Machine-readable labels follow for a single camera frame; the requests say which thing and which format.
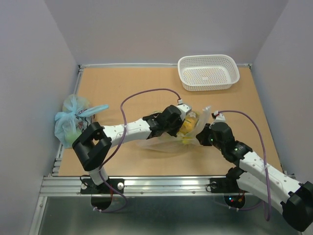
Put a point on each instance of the clear lemon-print plastic bag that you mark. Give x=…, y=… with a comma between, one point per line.
x=169, y=144

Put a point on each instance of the yellow banana bunch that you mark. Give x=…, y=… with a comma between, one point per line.
x=187, y=130

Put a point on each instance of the aluminium front rail frame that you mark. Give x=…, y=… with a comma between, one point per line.
x=133, y=186

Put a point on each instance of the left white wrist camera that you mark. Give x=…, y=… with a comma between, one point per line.
x=184, y=108

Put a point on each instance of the white perforated plastic basket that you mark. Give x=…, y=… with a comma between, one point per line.
x=207, y=72

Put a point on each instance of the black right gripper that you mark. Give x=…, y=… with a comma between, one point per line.
x=202, y=135

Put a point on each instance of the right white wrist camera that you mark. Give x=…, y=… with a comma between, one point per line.
x=218, y=117

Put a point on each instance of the blue tied plastic bag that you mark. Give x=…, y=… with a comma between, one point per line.
x=76, y=115

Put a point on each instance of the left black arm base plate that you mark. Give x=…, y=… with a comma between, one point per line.
x=88, y=186

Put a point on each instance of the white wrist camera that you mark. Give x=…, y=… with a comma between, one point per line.
x=184, y=108
x=218, y=117

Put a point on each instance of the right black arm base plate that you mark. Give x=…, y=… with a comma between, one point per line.
x=226, y=185

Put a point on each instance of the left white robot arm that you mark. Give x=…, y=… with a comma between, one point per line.
x=92, y=146

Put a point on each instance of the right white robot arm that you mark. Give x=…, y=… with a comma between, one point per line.
x=291, y=198

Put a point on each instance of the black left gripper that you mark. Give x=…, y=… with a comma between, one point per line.
x=179, y=121

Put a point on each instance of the aluminium left side rail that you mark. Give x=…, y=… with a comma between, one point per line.
x=65, y=124

